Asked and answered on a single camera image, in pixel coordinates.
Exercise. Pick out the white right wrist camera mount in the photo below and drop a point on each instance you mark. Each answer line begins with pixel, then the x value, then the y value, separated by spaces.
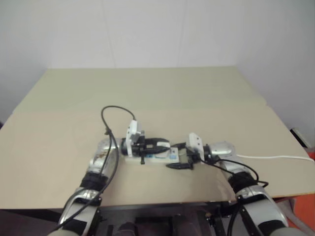
pixel 194 141

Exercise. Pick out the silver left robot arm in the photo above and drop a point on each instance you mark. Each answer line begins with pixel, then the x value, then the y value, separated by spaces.
pixel 97 162

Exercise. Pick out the white charger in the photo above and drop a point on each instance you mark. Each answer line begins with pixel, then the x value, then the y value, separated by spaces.
pixel 163 144

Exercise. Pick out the white power strip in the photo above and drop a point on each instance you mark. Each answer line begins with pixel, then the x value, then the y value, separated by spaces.
pixel 152 159

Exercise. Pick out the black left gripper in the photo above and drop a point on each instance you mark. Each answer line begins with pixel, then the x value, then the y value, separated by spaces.
pixel 140 148

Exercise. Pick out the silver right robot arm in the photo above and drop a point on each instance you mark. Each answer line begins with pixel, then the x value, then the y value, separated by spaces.
pixel 258 206

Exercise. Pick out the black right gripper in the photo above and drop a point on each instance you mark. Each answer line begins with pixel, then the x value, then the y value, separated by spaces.
pixel 192 159

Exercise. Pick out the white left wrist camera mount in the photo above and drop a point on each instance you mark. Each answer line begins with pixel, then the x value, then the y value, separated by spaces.
pixel 132 137

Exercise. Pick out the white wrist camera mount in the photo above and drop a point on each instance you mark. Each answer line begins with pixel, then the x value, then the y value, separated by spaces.
pixel 132 137
pixel 194 141

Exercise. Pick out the dark rounded shape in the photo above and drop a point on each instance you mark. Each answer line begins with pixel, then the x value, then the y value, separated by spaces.
pixel 126 229

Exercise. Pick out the orange object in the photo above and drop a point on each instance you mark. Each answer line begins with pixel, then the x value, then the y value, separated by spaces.
pixel 306 211

